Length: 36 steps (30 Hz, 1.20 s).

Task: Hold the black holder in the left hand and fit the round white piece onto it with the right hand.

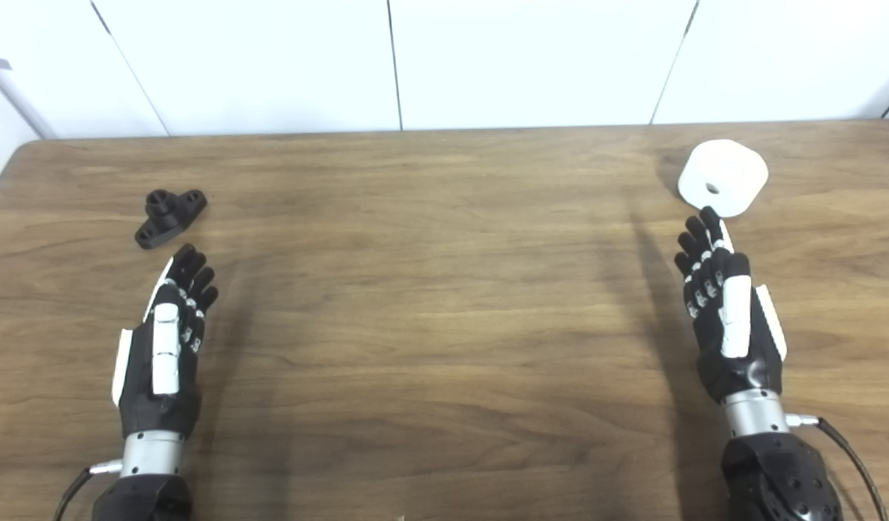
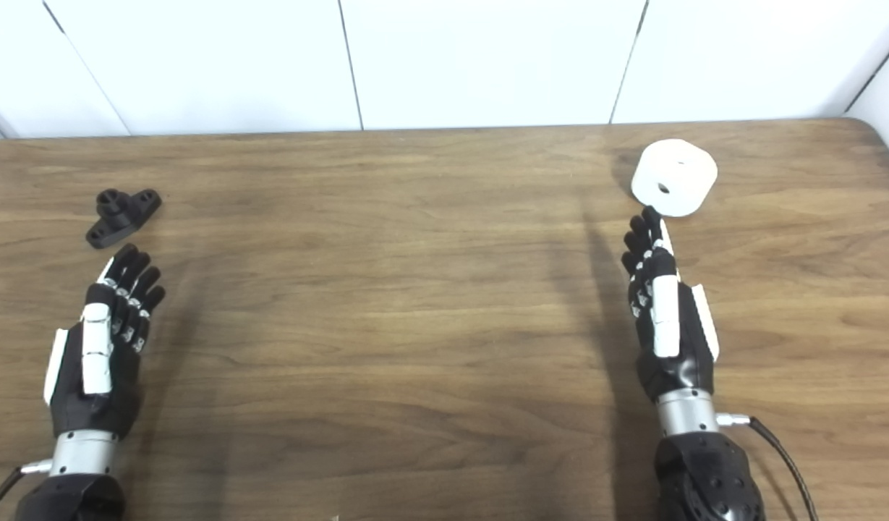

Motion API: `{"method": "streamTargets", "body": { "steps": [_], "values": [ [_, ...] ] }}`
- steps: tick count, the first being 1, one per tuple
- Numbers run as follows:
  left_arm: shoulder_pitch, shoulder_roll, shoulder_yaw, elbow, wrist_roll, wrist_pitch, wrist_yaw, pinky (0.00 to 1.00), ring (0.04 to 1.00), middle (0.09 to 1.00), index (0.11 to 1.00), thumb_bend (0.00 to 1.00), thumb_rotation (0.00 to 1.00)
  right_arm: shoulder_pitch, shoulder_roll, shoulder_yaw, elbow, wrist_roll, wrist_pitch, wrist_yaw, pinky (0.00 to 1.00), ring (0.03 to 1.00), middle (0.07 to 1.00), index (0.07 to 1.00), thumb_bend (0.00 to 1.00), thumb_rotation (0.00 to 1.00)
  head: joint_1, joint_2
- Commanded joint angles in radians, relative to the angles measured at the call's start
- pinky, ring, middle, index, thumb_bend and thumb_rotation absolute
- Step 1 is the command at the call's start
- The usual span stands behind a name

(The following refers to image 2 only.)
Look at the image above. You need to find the black plastic holder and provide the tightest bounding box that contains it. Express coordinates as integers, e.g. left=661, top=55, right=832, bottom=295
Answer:
left=85, top=189, right=163, bottom=250

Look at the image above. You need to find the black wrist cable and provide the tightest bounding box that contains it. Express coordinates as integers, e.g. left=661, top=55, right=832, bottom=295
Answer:
left=0, top=461, right=54, bottom=521
left=715, top=412, right=821, bottom=521

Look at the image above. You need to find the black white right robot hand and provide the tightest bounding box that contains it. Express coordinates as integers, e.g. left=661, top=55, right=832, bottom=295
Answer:
left=621, top=206, right=721, bottom=437

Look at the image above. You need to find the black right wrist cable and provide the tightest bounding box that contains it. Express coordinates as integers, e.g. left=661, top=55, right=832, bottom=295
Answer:
left=715, top=412, right=821, bottom=521

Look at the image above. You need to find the round white plastic piece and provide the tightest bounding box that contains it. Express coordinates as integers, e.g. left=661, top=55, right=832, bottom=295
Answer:
left=630, top=139, right=719, bottom=218

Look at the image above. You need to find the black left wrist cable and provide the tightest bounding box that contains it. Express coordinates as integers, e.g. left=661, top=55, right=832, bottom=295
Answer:
left=0, top=461, right=54, bottom=521

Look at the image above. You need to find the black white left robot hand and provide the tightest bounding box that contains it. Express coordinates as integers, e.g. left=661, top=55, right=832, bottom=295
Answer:
left=43, top=244, right=166, bottom=478

